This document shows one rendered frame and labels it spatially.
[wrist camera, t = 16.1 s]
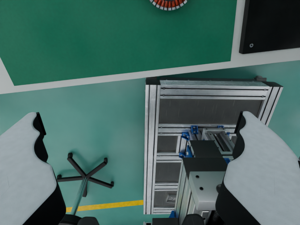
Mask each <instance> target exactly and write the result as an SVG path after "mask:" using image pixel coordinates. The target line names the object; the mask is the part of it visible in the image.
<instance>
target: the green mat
mask: <svg viewBox="0 0 300 225"><path fill-rule="evenodd" d="M152 3H153V1H152V2H151V3H150V1H149V0H0V58H1V60H2V62H3V64H4V66H5V68H6V70H7V72H8V74H9V76H10V78H11V81H12V83H13V85H14V86H19V85H27V84H35V83H46V82H54V81H62V80H70V79H81V78H89V77H97V76H105V75H116V74H124V73H132V72H140V71H151V70H159V69H167V68H175V67H186V66H194V65H202V64H210V63H221V62H229V61H231V53H232V44H233V33H234V24H235V15H236V6H237V0H187V2H186V3H185V4H183V6H182V7H180V8H178V9H175V10H170V11H164V10H160V9H159V8H156V7H155V6H156V5H155V6H153V5H152Z"/></svg>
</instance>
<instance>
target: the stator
mask: <svg viewBox="0 0 300 225"><path fill-rule="evenodd" d="M149 1H150V3H151V2H152V1H153V3H152V5H153V6H155V5H156V6H155V7H156V8H159V9H160V10H164V11H170V10H175V9H178V8H180V7H182V6H183V4H185V3H186V2H187V0H149Z"/></svg>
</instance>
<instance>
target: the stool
mask: <svg viewBox="0 0 300 225"><path fill-rule="evenodd" d="M72 157H73V154H72V153H68V158H67V160H68V161H69V162H70V164H71V165H72V166H73V167H74V168H75V169H76V170H77V171H78V172H79V173H80V175H81V176H73V177H63V178H62V176H61V175H57V182H66V181H76V180H82V183H81V185H80V188H79V191H78V193H77V196H76V199H75V201H74V204H73V207H72V210H71V213H70V214H65V216H64V218H63V219H62V220H61V222H60V223H59V224H58V225H77V224H78V222H79V220H80V219H81V217H79V216H76V213H77V210H78V207H79V204H80V201H81V198H82V196H83V197H86V195H87V185H88V181H91V182H94V183H96V184H99V185H102V186H105V187H108V188H112V187H114V182H113V181H112V182H111V184H109V183H107V182H104V181H101V180H98V179H95V178H93V177H91V176H92V175H93V174H95V173H96V172H97V171H99V170H100V169H101V168H103V167H104V166H106V165H107V163H108V159H107V158H104V161H103V162H102V163H101V164H100V165H98V166H97V167H96V168H94V169H93V170H92V171H90V172H89V173H88V174H86V173H85V172H84V171H83V170H82V169H81V168H80V166H79V165H78V164H77V163H76V162H75V160H74V159H73V158H72Z"/></svg>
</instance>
